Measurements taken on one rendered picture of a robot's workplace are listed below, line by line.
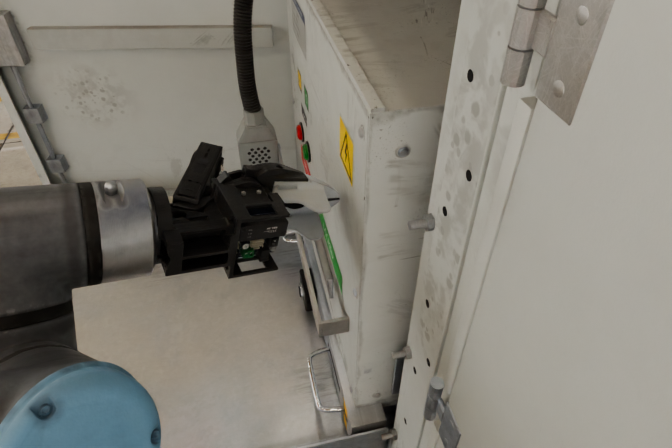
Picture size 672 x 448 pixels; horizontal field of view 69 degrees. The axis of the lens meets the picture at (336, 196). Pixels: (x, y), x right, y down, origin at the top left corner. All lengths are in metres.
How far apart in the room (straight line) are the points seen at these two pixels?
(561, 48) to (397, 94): 0.23
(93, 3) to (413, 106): 0.78
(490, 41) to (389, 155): 0.16
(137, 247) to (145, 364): 0.50
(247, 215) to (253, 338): 0.48
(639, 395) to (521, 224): 0.08
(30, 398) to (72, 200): 0.18
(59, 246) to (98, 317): 0.59
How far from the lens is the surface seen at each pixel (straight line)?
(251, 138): 0.89
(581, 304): 0.22
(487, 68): 0.30
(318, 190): 0.54
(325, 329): 0.65
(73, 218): 0.44
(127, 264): 0.45
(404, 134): 0.41
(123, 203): 0.44
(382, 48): 0.50
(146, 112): 1.14
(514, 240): 0.25
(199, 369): 0.89
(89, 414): 0.31
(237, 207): 0.46
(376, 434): 0.75
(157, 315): 0.98
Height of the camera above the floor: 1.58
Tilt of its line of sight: 40 degrees down
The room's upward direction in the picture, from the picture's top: straight up
